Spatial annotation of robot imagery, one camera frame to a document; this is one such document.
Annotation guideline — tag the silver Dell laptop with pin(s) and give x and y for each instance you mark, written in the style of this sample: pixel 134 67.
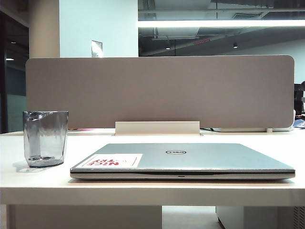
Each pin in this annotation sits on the silver Dell laptop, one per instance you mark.
pixel 190 162

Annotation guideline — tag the beige fabric desk divider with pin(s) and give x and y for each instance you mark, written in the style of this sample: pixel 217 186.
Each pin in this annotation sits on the beige fabric desk divider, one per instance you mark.
pixel 159 90

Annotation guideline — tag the white red Nice Try sticker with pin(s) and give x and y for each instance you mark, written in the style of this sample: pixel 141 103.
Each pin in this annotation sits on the white red Nice Try sticker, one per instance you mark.
pixel 112 160

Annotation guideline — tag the round ceiling spot lamp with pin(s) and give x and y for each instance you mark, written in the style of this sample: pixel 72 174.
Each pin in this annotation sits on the round ceiling spot lamp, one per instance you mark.
pixel 235 45
pixel 168 47

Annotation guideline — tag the pink flat item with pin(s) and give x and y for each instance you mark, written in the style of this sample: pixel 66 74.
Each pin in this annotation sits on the pink flat item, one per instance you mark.
pixel 81 129

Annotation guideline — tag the red ceiling sign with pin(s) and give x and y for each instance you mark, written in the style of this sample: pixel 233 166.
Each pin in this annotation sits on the red ceiling sign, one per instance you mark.
pixel 202 42

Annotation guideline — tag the white flat object behind divider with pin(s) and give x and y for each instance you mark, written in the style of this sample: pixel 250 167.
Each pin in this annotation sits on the white flat object behind divider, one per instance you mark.
pixel 250 129

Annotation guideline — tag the white divider foot clip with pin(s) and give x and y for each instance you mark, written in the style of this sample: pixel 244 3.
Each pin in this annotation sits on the white divider foot clip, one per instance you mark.
pixel 269 130

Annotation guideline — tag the white desk modesty panel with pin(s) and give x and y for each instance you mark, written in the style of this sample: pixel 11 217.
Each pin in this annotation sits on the white desk modesty panel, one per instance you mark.
pixel 83 217

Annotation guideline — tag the ceiling air vent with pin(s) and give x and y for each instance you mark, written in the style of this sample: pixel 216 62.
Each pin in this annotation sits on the ceiling air vent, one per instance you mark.
pixel 246 15

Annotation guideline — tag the dark glass partition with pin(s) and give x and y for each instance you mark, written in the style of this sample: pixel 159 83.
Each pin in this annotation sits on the dark glass partition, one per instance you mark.
pixel 14 71

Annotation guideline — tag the blue item on far desk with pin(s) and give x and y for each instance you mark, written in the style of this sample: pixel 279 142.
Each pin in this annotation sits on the blue item on far desk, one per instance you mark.
pixel 299 123

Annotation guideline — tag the person in dark clothes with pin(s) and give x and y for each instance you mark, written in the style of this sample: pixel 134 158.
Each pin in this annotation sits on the person in dark clothes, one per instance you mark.
pixel 300 95

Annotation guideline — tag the paper notice on wall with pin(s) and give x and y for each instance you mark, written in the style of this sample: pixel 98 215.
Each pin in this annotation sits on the paper notice on wall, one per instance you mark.
pixel 96 48

